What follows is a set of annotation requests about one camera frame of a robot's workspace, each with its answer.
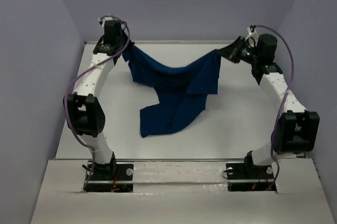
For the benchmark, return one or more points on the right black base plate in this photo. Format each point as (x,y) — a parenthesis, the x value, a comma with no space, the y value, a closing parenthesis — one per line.
(243,179)

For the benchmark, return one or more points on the metal rail strip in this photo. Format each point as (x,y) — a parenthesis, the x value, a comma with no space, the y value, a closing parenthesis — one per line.
(165,159)

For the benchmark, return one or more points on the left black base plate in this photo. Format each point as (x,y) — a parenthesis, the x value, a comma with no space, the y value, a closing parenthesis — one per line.
(121,181)

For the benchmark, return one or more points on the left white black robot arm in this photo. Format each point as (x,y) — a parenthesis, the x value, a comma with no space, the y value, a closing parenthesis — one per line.
(84,114)

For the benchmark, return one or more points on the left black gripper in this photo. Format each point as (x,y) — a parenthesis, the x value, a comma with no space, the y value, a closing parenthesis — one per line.
(126,44)

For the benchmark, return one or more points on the blue printed t shirt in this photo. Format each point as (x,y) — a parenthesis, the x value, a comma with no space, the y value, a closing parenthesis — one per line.
(182,92)

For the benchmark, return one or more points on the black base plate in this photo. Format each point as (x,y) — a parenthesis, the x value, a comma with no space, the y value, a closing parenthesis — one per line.
(243,179)
(121,181)

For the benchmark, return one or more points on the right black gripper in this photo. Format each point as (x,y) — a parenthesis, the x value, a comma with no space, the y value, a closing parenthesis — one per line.
(232,51)

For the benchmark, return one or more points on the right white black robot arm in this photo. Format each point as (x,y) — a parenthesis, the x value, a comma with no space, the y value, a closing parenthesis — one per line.
(295,127)

